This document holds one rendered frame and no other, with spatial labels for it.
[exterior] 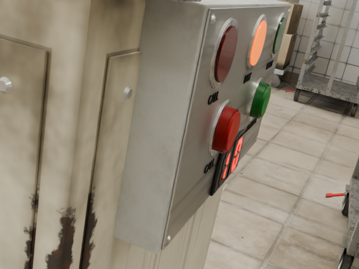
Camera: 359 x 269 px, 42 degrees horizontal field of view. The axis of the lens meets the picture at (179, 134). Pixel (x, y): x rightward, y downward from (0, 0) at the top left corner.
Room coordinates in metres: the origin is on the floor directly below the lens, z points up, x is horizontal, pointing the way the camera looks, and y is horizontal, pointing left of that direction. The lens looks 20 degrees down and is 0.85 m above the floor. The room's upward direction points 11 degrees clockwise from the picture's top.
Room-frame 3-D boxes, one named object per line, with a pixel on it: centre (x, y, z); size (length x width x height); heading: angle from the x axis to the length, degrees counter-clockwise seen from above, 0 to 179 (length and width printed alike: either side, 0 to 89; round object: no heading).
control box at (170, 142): (0.34, -0.03, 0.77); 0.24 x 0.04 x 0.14; 161
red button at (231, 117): (0.29, -0.03, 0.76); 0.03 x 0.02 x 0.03; 161
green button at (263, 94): (0.38, -0.06, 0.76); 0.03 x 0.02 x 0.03; 161
